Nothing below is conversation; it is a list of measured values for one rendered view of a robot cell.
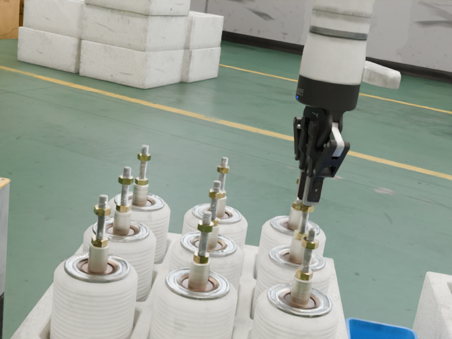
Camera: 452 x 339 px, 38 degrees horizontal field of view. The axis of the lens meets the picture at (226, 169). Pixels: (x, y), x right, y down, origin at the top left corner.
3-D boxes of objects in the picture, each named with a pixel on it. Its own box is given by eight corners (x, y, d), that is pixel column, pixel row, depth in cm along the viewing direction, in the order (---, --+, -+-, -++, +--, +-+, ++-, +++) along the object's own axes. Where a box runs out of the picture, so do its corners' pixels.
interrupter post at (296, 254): (304, 266, 85) (309, 243, 84) (286, 262, 86) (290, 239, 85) (306, 259, 87) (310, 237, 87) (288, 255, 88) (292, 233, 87)
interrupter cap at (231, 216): (181, 214, 97) (181, 210, 97) (211, 204, 103) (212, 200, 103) (222, 230, 93) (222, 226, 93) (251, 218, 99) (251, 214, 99)
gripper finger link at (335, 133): (324, 115, 78) (317, 126, 79) (332, 146, 75) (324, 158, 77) (343, 116, 78) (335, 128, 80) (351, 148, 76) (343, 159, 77)
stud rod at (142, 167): (136, 194, 98) (141, 146, 96) (136, 192, 99) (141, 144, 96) (143, 195, 98) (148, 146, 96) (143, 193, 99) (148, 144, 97)
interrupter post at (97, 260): (84, 266, 77) (86, 241, 76) (103, 265, 78) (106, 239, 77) (89, 276, 75) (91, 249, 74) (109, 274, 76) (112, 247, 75)
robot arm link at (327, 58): (402, 91, 77) (413, 38, 76) (315, 82, 74) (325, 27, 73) (368, 77, 86) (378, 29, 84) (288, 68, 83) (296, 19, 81)
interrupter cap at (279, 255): (323, 279, 82) (323, 274, 82) (264, 266, 84) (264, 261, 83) (326, 256, 89) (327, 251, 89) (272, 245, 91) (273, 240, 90)
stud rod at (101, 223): (93, 255, 76) (97, 194, 74) (101, 255, 76) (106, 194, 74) (95, 259, 75) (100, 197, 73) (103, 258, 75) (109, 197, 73)
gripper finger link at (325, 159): (328, 137, 76) (310, 165, 80) (331, 150, 75) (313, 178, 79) (350, 139, 76) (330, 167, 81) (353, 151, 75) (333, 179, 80)
